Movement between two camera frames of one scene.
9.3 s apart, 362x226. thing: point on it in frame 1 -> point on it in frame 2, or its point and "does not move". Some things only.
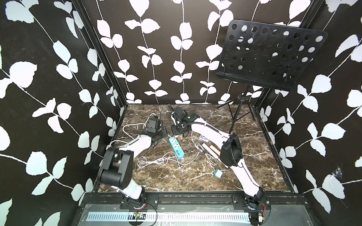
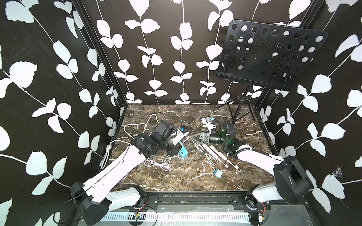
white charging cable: x=200 y=148 does not move
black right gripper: x=173 y=127 -> x=200 y=136
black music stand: x=265 y=55 does not move
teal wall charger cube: x=218 y=173 does not move
